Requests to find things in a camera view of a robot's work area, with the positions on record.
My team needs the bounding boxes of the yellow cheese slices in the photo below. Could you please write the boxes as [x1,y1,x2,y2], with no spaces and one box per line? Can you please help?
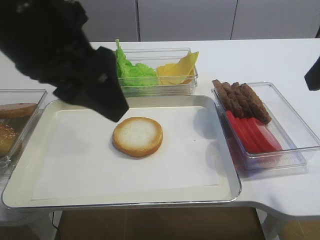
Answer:
[156,51,199,85]

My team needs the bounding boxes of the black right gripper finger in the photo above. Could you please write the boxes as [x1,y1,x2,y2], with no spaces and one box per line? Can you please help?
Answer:
[304,57,320,91]

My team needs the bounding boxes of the brown beef patty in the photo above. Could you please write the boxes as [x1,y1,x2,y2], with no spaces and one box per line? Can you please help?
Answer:
[240,83,272,125]
[231,82,255,118]
[222,82,253,118]
[212,79,244,118]

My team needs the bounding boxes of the white parchment paper sheet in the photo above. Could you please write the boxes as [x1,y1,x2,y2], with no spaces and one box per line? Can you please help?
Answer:
[32,106,222,200]

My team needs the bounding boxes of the sesame top bun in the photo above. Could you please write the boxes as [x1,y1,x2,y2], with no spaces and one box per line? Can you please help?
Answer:
[0,122,18,157]

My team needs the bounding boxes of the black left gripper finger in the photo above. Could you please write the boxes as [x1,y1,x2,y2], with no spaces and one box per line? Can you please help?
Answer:
[82,47,129,123]

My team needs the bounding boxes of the red tomato slice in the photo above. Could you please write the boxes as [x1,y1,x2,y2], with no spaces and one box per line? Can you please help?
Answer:
[235,117,265,153]
[255,118,282,152]
[226,110,260,154]
[247,117,276,153]

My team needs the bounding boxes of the bun half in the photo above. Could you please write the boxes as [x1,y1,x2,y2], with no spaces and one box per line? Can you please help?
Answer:
[0,103,38,119]
[112,117,164,158]

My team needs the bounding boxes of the clear bin with patties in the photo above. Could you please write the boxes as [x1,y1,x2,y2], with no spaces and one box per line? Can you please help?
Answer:
[211,82,320,171]

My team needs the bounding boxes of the clear bin with greens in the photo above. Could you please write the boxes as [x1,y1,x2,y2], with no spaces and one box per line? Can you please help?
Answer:
[118,48,198,97]

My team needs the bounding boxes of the clear bin with buns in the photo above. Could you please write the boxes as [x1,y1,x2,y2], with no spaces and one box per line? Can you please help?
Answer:
[0,89,48,170]

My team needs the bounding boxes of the white metal baking tray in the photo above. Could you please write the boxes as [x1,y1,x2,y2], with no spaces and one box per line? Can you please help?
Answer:
[2,95,242,209]

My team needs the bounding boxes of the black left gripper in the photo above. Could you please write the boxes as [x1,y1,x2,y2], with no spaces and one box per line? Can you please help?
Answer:
[0,0,100,105]

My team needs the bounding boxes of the green lettuce leaf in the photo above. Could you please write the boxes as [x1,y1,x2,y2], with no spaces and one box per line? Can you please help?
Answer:
[114,39,158,87]

